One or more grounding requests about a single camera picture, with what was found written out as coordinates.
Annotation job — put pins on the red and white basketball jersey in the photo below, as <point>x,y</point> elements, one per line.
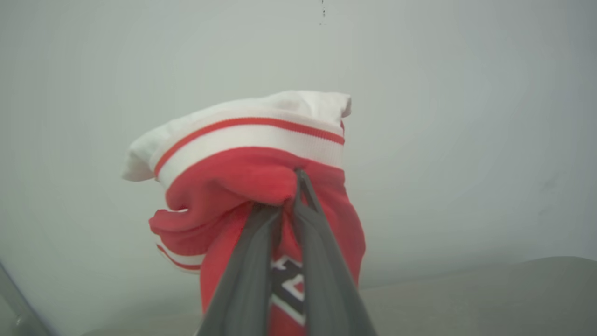
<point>233,172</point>

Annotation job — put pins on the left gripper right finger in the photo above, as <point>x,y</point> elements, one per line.
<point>322,280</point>

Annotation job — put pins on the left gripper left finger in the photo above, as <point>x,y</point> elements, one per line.
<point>247,280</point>

